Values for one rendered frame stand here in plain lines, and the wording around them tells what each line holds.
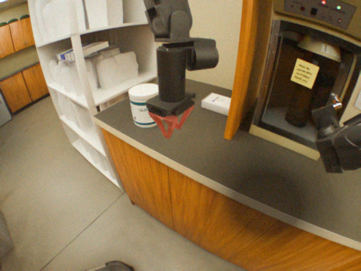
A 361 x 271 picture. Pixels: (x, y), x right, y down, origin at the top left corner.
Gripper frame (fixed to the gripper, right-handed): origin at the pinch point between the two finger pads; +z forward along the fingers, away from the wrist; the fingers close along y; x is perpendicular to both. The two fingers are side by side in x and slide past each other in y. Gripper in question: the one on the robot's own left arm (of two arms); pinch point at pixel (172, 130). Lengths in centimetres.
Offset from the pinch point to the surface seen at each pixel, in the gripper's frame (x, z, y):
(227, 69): 14, 3, 76
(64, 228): 84, 111, -56
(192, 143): 2.0, 15.8, 14.6
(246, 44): -8.3, -19.6, 24.2
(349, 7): -34, -38, 24
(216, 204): -15.0, 32.5, 6.6
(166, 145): 9.3, 15.9, 8.1
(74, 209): 94, 111, -36
